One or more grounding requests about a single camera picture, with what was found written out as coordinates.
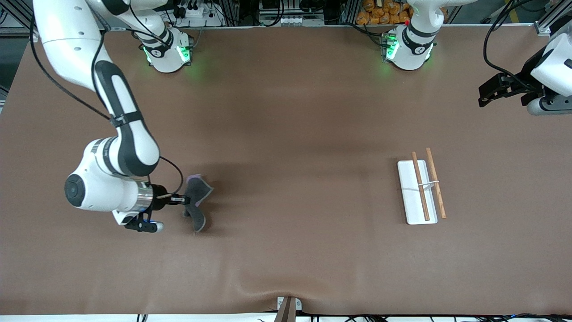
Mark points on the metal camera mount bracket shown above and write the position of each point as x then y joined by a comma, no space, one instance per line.
288,311

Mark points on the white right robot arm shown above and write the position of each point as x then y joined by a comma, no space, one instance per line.
120,103

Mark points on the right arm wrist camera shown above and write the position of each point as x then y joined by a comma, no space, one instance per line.
143,225

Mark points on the white terminal block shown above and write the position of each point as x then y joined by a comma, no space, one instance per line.
295,21

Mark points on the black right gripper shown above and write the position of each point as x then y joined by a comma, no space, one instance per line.
159,200

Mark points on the grey and purple towel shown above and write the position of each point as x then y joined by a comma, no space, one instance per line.
196,192

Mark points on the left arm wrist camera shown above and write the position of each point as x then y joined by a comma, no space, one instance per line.
552,106

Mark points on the brown table mat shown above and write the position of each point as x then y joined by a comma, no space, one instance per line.
286,134

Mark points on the white power strip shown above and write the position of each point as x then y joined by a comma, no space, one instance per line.
196,13

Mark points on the aluminium frame profile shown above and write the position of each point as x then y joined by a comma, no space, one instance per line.
547,24

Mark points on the pile of orange items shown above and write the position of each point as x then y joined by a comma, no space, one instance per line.
380,15

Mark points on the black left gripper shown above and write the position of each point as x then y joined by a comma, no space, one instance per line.
528,74

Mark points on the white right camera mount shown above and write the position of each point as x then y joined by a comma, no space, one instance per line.
123,217

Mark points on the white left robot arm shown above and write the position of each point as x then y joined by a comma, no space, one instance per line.
413,49

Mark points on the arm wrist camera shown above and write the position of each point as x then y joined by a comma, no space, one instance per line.
143,225
552,106

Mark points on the white rack with wooden bars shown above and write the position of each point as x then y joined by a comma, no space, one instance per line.
411,197

